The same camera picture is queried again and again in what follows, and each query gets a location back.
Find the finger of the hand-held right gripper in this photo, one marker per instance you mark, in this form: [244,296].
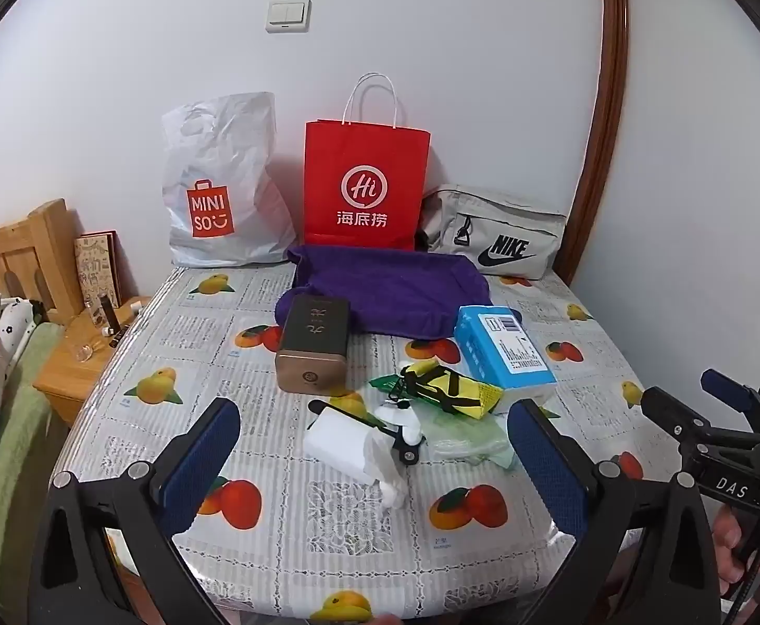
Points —
[673,413]
[728,394]

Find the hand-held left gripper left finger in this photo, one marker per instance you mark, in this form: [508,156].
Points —
[201,462]

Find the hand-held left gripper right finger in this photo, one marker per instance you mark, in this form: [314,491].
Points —
[546,469]

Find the pale green plastic bag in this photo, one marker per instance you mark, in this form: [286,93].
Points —
[464,443]

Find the clear bag with yellow item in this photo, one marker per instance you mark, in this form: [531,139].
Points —
[477,397]

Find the white tissue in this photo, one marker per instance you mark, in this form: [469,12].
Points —
[334,443]

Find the person's right hand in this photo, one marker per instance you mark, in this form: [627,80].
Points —
[728,547]

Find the blue tissue pack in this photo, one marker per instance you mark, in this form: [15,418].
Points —
[484,351]

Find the fruit print tablecloth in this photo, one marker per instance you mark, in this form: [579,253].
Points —
[327,534]

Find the small glass jar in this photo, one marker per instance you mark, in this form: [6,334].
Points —
[87,351]

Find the wooden nightstand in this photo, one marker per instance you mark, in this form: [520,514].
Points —
[67,371]

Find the dark green tin box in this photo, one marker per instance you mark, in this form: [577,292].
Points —
[311,338]

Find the green blanket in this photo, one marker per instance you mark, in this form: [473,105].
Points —
[21,436]

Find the purple towel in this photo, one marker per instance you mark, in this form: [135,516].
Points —
[406,286]

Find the grey waist bag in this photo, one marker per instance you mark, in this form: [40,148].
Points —
[516,221]

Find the wooden headboard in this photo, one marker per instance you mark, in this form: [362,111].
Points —
[28,241]

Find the white plastic shopping bag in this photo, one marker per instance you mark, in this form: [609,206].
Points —
[223,156]

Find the red paper bag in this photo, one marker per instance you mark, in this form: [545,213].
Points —
[367,156]

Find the brown wooden door frame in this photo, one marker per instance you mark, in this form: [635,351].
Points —
[604,110]

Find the white light switch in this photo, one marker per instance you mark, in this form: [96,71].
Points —
[287,15]

